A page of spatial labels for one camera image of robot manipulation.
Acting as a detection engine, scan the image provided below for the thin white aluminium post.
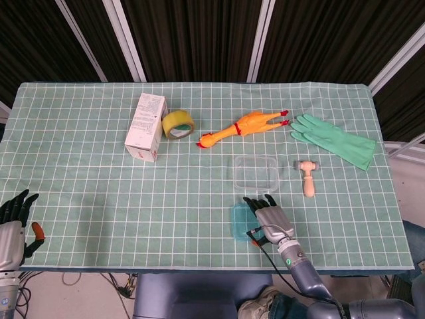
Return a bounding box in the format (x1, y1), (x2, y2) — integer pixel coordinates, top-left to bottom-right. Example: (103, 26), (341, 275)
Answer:
(54, 0), (109, 83)

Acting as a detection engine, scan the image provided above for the black pleated curtain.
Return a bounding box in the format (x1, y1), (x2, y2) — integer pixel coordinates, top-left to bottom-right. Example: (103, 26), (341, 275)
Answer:
(0, 0), (425, 142)

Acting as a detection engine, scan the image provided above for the beige sneaker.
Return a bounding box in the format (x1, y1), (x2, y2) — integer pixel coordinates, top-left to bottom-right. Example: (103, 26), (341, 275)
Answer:
(238, 286), (280, 319)

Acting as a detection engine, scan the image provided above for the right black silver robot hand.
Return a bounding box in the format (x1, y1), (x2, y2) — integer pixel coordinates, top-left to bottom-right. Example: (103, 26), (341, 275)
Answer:
(243, 194), (296, 248)

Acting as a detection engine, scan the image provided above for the blue container lid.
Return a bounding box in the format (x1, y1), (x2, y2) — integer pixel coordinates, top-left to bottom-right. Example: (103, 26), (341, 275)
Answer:
(231, 203), (260, 243)

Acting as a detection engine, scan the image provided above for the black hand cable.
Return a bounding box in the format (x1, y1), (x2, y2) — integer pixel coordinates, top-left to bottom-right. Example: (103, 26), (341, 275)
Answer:
(247, 225), (343, 310)

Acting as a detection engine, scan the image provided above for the black floor cable with plug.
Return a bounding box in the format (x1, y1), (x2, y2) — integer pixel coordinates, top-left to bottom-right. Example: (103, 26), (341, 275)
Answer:
(99, 272), (137, 300)

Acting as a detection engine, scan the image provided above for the blue jeans leg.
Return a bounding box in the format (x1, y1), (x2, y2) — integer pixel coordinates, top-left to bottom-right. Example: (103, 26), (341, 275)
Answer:
(268, 292), (311, 319)
(402, 220), (425, 272)

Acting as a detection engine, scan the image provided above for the clear plastic container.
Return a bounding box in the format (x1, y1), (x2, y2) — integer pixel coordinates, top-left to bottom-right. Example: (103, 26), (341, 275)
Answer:
(232, 155), (280, 193)

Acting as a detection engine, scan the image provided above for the yellow packing tape roll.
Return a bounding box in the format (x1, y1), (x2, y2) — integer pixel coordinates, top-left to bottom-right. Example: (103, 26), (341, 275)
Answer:
(161, 109), (196, 141)

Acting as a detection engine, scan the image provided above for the wide white aluminium post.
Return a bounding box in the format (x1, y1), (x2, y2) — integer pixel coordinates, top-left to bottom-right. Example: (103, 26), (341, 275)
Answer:
(368, 25), (425, 97)
(246, 0), (276, 83)
(102, 0), (147, 83)

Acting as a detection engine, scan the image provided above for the white cardboard box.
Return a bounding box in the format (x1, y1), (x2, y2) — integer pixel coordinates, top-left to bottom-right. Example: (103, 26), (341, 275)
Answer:
(124, 92), (169, 163)

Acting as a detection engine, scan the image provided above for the wooden toy hammer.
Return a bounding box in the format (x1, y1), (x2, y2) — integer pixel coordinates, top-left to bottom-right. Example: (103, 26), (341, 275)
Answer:
(294, 159), (321, 197)

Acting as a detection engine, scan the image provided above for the orange rubber chicken toy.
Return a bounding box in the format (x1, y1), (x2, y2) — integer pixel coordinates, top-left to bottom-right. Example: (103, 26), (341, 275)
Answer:
(196, 110), (291, 150)

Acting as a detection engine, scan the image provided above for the green checked tablecloth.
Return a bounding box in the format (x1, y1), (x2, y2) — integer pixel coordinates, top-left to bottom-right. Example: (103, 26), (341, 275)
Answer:
(0, 82), (416, 275)

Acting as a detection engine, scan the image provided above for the green rubber glove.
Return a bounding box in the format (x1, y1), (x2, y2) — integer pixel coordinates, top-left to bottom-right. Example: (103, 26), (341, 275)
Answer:
(290, 114), (377, 171)

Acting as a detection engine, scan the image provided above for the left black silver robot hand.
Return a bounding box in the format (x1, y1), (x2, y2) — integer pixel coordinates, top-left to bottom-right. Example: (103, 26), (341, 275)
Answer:
(0, 189), (46, 272)

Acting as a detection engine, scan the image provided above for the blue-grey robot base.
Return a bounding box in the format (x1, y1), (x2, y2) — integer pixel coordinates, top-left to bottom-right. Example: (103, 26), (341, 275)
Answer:
(132, 272), (275, 319)

